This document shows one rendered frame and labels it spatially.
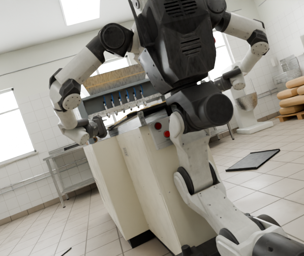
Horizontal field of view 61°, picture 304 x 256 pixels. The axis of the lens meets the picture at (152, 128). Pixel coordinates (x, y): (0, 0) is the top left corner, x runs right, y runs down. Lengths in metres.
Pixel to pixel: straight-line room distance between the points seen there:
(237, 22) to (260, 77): 5.40
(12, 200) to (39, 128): 1.41
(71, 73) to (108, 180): 1.11
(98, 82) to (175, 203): 1.13
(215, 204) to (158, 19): 0.78
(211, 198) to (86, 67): 0.76
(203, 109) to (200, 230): 0.76
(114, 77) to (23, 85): 3.63
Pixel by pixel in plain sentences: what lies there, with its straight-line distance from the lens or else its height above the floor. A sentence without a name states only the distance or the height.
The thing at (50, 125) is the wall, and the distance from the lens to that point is 5.35.
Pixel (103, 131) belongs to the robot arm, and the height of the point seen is 0.88.
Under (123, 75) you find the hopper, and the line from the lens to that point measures 2.10.
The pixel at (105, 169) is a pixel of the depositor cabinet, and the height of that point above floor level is 0.63.
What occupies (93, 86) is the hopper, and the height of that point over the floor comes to 1.25.
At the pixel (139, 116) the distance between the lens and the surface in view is 1.26.
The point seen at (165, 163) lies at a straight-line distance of 1.32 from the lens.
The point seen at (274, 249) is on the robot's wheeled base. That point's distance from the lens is 0.95.
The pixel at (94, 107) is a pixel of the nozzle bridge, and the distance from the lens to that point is 2.05.
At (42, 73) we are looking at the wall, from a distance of 5.54.
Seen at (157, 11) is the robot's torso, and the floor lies 1.18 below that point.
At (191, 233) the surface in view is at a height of 0.24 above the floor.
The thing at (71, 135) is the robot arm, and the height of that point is 0.91.
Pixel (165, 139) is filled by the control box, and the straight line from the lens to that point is 1.29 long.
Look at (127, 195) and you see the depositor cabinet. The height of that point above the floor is 0.39.
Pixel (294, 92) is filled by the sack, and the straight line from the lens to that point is 5.42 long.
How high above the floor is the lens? 0.84
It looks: 1 degrees down
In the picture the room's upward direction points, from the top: 20 degrees counter-clockwise
